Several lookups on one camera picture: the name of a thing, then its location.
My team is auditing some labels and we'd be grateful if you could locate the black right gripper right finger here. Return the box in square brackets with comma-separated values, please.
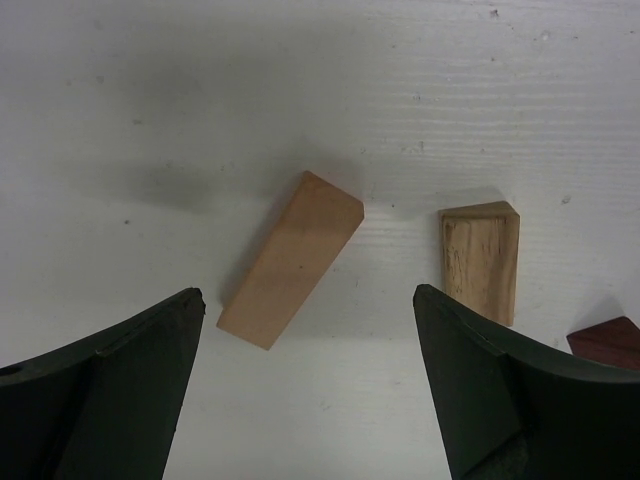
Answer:
[413, 284, 639, 479]

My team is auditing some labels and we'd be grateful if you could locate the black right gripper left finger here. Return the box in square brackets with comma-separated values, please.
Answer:
[1, 288, 205, 479]

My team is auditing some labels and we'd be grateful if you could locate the dark red wood block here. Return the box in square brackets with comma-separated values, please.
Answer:
[567, 317, 640, 371]

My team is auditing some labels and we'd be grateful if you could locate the striped light wood block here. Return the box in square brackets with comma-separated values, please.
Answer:
[438, 201, 520, 327]

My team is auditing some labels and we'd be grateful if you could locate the plain light wood block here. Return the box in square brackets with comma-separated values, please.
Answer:
[217, 171, 365, 350]

